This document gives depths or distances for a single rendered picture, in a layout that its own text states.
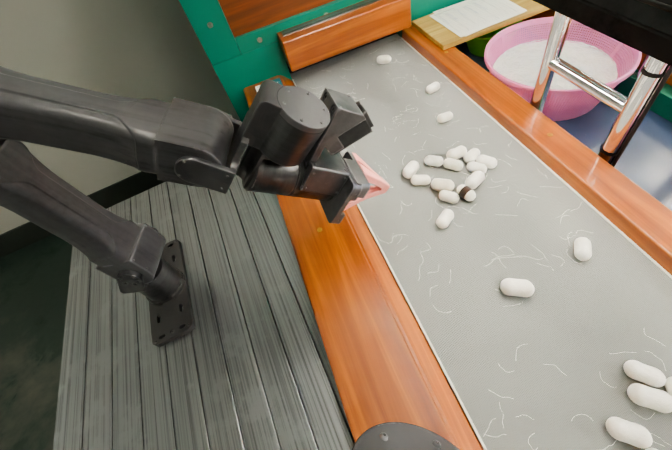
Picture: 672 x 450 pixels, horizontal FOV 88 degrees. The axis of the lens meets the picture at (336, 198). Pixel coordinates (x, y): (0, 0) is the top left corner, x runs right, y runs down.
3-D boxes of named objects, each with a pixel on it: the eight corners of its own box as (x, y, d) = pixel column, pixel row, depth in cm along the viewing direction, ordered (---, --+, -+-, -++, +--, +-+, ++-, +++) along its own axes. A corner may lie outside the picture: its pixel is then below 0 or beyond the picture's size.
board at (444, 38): (443, 50, 77) (443, 45, 76) (411, 25, 86) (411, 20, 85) (574, 0, 79) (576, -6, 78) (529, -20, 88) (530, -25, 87)
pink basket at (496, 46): (614, 143, 63) (638, 100, 56) (464, 120, 75) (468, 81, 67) (623, 62, 76) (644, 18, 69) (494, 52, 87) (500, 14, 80)
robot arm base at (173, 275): (157, 217, 64) (121, 235, 63) (169, 311, 51) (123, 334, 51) (180, 240, 70) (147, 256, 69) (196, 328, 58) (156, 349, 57)
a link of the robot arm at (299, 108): (329, 90, 37) (219, 36, 33) (331, 144, 32) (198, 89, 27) (286, 158, 45) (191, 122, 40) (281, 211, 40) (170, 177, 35)
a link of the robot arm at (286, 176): (307, 133, 41) (250, 119, 37) (317, 171, 38) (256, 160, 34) (283, 169, 45) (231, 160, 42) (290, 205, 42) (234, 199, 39)
